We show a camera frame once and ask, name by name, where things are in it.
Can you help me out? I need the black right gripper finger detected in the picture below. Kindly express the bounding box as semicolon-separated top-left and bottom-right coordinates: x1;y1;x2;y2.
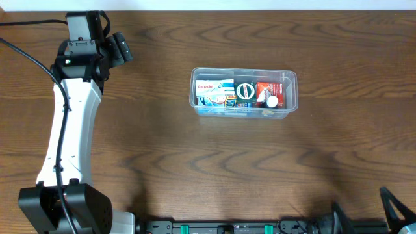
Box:
380;187;415;233
332;202;357;234

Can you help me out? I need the white Panadol box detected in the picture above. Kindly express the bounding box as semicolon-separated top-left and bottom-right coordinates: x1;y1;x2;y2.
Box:
196;79;235;97

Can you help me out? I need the blue toothpaste box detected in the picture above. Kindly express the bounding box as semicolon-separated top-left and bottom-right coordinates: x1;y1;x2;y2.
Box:
197;94;254;114

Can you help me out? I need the clear plastic container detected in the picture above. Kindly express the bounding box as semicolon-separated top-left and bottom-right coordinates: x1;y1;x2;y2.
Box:
189;68;298;119

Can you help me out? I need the dark green small box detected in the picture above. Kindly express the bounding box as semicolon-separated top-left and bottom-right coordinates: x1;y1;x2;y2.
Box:
235;82;256;104

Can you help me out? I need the dark bottle white cap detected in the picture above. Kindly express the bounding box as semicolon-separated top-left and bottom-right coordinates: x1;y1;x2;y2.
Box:
261;96;279;109

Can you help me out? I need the red white medicine box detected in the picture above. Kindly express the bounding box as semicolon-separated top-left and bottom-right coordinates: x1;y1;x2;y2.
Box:
256;82;285;109

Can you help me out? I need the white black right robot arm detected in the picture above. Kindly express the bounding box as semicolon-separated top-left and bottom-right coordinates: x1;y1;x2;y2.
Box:
307;187;415;234

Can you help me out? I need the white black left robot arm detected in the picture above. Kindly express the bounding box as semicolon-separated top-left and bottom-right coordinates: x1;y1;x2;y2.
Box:
18;32;136;233

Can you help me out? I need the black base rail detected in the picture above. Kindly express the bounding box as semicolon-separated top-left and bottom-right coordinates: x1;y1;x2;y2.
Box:
135;219;311;234

